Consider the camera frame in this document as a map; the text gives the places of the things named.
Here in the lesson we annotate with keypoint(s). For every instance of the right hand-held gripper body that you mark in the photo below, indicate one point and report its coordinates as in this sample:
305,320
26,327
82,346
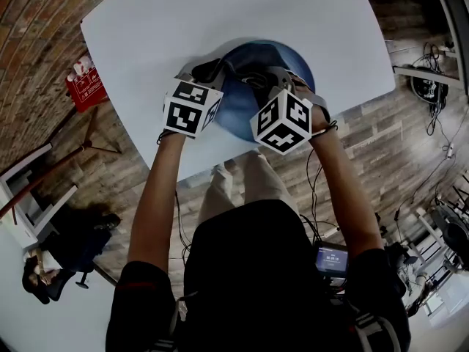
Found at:
282,123

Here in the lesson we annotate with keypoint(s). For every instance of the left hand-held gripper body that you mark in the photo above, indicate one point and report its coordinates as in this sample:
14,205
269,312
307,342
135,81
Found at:
183,117

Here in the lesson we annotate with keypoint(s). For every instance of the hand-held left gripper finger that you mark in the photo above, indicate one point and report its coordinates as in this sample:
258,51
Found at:
221,77
207,72

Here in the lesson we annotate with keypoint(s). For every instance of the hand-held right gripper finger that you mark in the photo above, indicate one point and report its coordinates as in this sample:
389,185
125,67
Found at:
254,81
275,72

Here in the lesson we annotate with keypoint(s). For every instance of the grey cloth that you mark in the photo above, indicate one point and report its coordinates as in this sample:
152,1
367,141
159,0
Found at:
256,57

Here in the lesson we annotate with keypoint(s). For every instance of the blue round bowl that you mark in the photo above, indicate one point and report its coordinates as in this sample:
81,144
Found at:
238,105

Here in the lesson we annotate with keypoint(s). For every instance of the person's left forearm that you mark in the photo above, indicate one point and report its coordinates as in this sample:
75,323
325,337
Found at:
154,204

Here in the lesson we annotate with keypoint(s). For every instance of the person's right forearm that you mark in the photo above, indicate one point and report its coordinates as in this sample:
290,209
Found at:
348,196

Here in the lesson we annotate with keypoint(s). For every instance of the person's right hand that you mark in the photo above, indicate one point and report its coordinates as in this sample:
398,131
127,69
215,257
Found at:
319,119

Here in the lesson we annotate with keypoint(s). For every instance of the person's beige trousers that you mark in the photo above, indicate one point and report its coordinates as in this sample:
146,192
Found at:
260,182

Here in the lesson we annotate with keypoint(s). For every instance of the red box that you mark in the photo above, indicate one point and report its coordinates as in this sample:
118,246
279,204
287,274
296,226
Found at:
86,94

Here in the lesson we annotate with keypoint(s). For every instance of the wooden coat stand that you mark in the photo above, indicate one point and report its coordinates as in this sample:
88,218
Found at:
55,171

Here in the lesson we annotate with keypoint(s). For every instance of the small screen device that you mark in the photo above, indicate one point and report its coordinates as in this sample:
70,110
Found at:
331,260

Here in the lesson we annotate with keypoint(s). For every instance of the person's black shirt torso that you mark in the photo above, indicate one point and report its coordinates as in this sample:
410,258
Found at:
256,270

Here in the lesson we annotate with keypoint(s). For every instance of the white power adapter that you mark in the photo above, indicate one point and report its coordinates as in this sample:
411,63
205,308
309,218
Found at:
450,150

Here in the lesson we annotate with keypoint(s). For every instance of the black office chair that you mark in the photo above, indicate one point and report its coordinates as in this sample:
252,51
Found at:
82,281
397,259

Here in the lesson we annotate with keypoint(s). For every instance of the white framed dark desk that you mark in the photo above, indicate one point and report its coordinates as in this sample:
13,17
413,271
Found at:
458,17

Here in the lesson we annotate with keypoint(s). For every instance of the white desk frame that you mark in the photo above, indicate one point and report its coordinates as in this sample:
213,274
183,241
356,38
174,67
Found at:
427,229

